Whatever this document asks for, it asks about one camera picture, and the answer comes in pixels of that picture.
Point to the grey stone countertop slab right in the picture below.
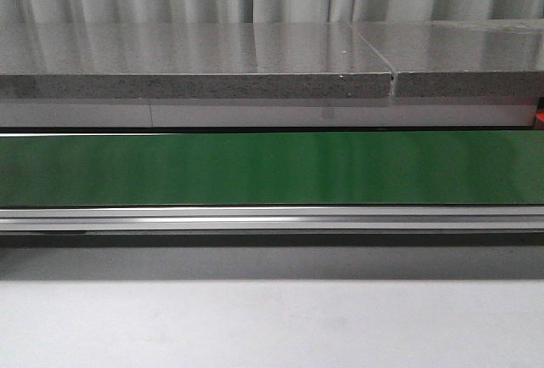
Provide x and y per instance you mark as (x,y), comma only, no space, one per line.
(468,59)

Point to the red plastic tray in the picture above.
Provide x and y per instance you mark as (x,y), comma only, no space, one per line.
(539,120)

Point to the grey stone countertop slab left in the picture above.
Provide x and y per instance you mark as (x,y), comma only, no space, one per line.
(190,61)

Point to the aluminium conveyor side rail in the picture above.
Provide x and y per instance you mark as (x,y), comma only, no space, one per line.
(272,220)

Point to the grey stone countertop slab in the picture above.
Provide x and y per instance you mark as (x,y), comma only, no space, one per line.
(468,59)
(190,61)

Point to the green conveyor belt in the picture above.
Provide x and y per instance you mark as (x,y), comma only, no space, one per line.
(319,168)

